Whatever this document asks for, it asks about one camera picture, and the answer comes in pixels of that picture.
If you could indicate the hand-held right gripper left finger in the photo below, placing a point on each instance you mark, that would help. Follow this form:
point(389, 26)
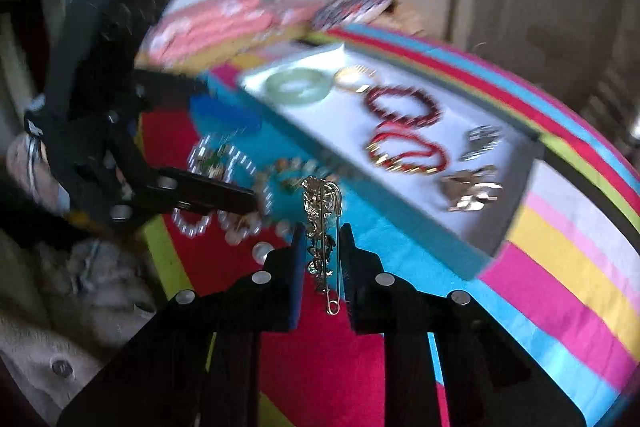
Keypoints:
point(297, 267)

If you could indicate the pink floral pillow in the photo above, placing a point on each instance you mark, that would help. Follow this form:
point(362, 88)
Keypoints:
point(290, 14)

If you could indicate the beige blanket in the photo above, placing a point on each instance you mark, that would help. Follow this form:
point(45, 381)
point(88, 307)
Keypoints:
point(405, 17)

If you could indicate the gold earrings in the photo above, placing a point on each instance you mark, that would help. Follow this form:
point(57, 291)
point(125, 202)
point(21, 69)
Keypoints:
point(470, 197)

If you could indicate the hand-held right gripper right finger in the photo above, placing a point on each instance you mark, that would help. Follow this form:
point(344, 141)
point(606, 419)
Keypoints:
point(350, 267)

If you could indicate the person's cream garment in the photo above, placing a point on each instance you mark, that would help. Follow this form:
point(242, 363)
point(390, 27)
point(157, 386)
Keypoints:
point(60, 307)

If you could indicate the pink folded quilt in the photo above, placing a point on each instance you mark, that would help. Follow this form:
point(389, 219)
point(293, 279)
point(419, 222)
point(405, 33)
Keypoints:
point(200, 24)

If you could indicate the round patterned cushion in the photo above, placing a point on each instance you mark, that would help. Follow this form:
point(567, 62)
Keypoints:
point(345, 7)

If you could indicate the green jade bangle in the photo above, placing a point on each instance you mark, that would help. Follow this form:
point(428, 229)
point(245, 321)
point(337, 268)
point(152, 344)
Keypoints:
point(320, 94)

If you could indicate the silver brooch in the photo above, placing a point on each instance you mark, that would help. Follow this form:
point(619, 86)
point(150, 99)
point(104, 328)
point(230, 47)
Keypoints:
point(480, 142)

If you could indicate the sailboat print curtain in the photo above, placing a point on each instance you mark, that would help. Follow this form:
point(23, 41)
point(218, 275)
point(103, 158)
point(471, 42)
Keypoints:
point(620, 107)

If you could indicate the gold watch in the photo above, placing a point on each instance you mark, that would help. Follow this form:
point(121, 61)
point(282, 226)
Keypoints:
point(350, 74)

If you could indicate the grey cardboard box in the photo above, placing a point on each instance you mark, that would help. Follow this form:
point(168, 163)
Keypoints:
point(345, 132)

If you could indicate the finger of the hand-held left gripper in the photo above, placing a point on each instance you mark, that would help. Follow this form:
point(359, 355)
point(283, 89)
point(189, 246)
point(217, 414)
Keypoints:
point(215, 197)
point(225, 117)

